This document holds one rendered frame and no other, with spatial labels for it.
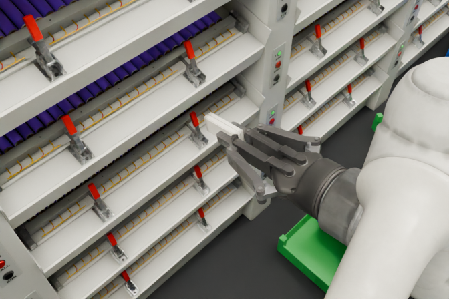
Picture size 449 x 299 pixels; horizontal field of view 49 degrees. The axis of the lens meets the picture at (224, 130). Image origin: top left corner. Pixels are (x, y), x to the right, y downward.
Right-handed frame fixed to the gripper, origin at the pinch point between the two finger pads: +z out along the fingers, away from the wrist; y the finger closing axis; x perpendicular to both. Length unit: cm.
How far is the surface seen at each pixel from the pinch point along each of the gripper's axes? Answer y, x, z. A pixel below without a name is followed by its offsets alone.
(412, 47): 125, -66, 36
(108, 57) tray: -6.3, 10.6, 16.6
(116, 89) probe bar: -2.4, -2.6, 27.1
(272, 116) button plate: 35, -35, 26
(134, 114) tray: -2.2, -7.1, 23.6
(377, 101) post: 101, -78, 35
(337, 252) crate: 41, -88, 10
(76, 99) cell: -9.3, -1.8, 29.5
